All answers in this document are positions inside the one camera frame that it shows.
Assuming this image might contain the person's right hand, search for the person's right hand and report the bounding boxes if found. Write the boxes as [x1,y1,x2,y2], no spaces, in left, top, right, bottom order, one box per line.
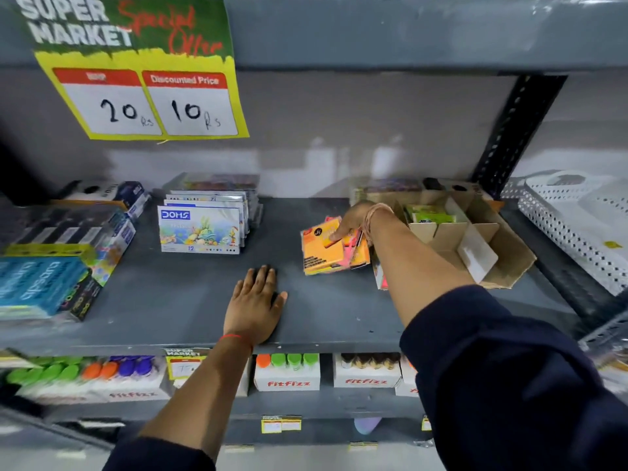
[329,200,376,243]

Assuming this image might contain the person's left hand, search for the person's left hand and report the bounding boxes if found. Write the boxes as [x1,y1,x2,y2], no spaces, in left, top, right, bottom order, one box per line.
[223,265,288,346]

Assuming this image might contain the orange sticky note packet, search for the orange sticky note packet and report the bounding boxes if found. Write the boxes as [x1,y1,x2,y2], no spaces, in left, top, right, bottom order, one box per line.
[301,217,347,276]
[349,234,372,270]

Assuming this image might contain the person's right forearm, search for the person's right forearm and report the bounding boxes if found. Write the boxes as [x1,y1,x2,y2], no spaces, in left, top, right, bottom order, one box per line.
[367,210,476,328]

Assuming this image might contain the person's left forearm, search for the person's left forearm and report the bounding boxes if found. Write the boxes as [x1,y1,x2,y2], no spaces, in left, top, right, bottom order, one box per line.
[139,337,254,462]

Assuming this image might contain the orange thread wristband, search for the orange thread wristband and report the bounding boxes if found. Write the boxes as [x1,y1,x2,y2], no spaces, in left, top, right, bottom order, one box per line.
[361,203,395,247]

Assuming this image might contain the white pink sticky note packet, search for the white pink sticky note packet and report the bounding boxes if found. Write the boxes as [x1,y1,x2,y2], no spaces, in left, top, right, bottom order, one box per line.
[371,254,390,291]

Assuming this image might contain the grey metal shelf rack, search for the grey metal shelf rack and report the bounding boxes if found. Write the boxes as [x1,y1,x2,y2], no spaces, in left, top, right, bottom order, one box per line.
[0,0,628,471]

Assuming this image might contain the white blue crayon box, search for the white blue crayon box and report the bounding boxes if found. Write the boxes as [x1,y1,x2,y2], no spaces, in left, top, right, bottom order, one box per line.
[157,205,241,255]

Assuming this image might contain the white box orange green bottles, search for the white box orange green bottles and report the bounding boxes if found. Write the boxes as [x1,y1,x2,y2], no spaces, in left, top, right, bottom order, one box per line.
[253,353,322,392]

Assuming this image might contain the small yellow price sign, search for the small yellow price sign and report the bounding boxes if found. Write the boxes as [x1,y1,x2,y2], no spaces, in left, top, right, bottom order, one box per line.
[164,347,211,381]

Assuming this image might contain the row of crayon boxes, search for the row of crayon boxes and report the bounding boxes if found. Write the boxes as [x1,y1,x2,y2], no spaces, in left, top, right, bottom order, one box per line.
[163,172,264,236]

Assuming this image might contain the green sticky note packet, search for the green sticky note packet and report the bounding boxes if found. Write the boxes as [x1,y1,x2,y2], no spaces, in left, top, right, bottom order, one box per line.
[404,204,457,225]

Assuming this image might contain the white box brown bottles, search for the white box brown bottles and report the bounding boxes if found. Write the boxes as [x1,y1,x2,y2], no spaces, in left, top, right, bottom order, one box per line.
[333,352,402,389]

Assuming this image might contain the yellow shelf price label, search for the yellow shelf price label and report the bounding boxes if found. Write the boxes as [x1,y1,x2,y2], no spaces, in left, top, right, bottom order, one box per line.
[260,415,303,434]

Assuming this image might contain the white bottle box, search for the white bottle box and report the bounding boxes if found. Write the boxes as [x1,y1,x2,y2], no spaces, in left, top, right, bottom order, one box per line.
[394,355,421,398]

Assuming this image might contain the black striped pencil box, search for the black striped pencil box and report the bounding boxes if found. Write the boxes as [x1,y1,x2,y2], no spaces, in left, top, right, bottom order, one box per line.
[58,273,104,322]

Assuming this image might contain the black blue stationery box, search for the black blue stationery box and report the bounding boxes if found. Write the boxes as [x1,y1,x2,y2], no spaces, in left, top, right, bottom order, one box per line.
[53,180,149,217]

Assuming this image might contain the open cardboard box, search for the open cardboard box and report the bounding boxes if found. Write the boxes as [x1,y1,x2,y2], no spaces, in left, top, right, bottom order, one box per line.
[350,178,537,290]

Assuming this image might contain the white box of coloured bottles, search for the white box of coloured bottles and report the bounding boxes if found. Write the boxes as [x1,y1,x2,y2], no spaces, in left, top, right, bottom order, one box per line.
[6,356,171,404]

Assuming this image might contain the clear pen pack yellow band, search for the clear pen pack yellow band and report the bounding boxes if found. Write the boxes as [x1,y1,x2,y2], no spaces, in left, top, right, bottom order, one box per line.
[1,205,136,286]

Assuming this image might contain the dark navy left sleeve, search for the dark navy left sleeve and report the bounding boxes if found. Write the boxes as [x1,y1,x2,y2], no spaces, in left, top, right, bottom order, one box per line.
[102,437,217,471]

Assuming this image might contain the dark navy sleeve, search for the dark navy sleeve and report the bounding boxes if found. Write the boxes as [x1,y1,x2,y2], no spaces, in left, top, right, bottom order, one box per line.
[399,285,628,471]
[102,437,217,471]

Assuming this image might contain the teal pencil box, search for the teal pencil box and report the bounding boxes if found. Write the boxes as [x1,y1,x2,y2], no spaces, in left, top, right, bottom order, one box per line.
[0,256,90,320]

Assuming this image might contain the black perforated shelf upright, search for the black perforated shelf upright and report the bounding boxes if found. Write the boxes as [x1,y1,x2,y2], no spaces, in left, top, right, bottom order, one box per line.
[470,74,569,198]

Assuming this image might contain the dark navy right sleeve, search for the dark navy right sleeve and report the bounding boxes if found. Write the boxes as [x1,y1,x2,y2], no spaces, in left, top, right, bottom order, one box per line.
[399,285,628,471]

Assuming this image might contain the white perforated plastic basket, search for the white perforated plastic basket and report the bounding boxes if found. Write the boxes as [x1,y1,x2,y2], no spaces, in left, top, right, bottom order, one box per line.
[500,170,628,296]

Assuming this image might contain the green yellow price sign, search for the green yellow price sign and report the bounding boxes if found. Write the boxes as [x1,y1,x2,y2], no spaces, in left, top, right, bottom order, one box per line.
[14,0,250,142]

